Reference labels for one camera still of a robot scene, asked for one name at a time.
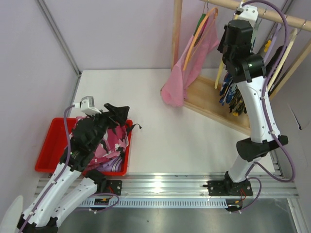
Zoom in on pink camouflage trousers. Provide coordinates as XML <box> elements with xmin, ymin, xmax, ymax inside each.
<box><xmin>70</xmin><ymin>116</ymin><xmax>143</xmax><ymax>170</ymax></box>

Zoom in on yellow hanger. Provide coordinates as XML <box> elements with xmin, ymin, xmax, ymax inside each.
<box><xmin>214</xmin><ymin>60</ymin><xmax>224</xmax><ymax>89</ymax></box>

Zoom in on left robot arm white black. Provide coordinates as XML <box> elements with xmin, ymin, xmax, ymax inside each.
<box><xmin>17</xmin><ymin>103</ymin><xmax>130</xmax><ymax>233</ymax></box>

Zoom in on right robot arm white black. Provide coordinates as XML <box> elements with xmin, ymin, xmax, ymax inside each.
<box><xmin>218</xmin><ymin>19</ymin><xmax>288</xmax><ymax>196</ymax></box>

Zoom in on mint green hanger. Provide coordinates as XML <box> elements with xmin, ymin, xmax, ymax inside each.
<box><xmin>251</xmin><ymin>19</ymin><xmax>262</xmax><ymax>51</ymax></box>

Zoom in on orange hanger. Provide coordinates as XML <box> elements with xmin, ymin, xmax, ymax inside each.
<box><xmin>183</xmin><ymin>7</ymin><xmax>218</xmax><ymax>71</ymax></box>

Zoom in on black patterned trousers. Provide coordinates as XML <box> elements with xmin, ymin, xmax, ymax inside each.
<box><xmin>266</xmin><ymin>46</ymin><xmax>283</xmax><ymax>81</ymax></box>

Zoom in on purple hanger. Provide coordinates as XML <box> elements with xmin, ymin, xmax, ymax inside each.
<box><xmin>263</xmin><ymin>24</ymin><xmax>282</xmax><ymax>63</ymax></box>

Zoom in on blue patterned trousers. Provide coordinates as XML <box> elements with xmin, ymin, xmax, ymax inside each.
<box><xmin>219</xmin><ymin>72</ymin><xmax>238</xmax><ymax>106</ymax></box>

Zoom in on cream hanger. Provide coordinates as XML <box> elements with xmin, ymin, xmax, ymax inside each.
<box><xmin>267</xmin><ymin>28</ymin><xmax>298</xmax><ymax>92</ymax></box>

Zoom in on olive camouflage trousers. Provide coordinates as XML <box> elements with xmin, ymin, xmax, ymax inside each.
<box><xmin>226</xmin><ymin>39</ymin><xmax>273</xmax><ymax>116</ymax></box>

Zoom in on red plastic bin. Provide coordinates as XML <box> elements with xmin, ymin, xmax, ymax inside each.
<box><xmin>35</xmin><ymin>118</ymin><xmax>133</xmax><ymax>176</ymax></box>

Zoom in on plain pink garment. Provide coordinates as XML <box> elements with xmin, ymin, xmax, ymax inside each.
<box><xmin>161</xmin><ymin>23</ymin><xmax>219</xmax><ymax>107</ymax></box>

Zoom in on wooden clothes rack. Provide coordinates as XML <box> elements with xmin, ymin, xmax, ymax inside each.
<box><xmin>171</xmin><ymin>0</ymin><xmax>311</xmax><ymax>135</ymax></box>

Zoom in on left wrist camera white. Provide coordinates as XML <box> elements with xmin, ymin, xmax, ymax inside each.
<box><xmin>73</xmin><ymin>96</ymin><xmax>101</xmax><ymax>116</ymax></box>

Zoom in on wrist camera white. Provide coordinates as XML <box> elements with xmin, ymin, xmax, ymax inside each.
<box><xmin>73</xmin><ymin>96</ymin><xmax>101</xmax><ymax>116</ymax></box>
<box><xmin>234</xmin><ymin>1</ymin><xmax>259</xmax><ymax>28</ymax></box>

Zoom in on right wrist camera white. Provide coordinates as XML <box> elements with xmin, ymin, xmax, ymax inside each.
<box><xmin>234</xmin><ymin>1</ymin><xmax>259</xmax><ymax>28</ymax></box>

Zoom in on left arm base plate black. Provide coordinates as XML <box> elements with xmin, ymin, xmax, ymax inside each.
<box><xmin>104</xmin><ymin>180</ymin><xmax>122</xmax><ymax>196</ymax></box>

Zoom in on white slotted cable duct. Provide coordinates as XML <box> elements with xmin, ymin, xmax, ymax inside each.
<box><xmin>79</xmin><ymin>198</ymin><xmax>228</xmax><ymax>208</ymax></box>

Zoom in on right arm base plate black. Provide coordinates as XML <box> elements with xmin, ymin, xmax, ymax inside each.
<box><xmin>203</xmin><ymin>180</ymin><xmax>253</xmax><ymax>197</ymax></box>

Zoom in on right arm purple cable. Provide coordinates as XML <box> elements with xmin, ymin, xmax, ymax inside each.
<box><xmin>239</xmin><ymin>0</ymin><xmax>296</xmax><ymax>183</ymax></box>

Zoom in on aluminium mounting rail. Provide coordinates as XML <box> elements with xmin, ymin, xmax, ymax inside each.
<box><xmin>34</xmin><ymin>172</ymin><xmax>300</xmax><ymax>199</ymax></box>

